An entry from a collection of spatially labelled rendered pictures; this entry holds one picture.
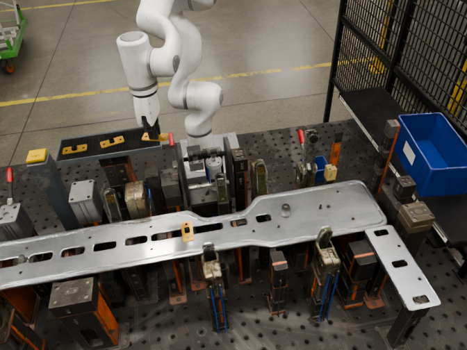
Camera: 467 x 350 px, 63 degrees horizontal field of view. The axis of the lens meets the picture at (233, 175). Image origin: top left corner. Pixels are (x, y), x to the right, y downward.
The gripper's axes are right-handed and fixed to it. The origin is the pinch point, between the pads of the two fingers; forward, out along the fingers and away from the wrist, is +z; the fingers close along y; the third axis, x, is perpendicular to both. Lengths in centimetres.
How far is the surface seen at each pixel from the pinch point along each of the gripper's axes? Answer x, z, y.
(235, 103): -2, 131, -211
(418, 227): 86, 24, 13
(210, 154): 17.1, 10.6, -2.1
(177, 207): 3.6, 33.6, 3.2
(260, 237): 35.7, 27.4, 18.7
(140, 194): -5.8, 19.8, 9.9
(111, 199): -15.1, 19.8, 13.0
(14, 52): -247, 108, -260
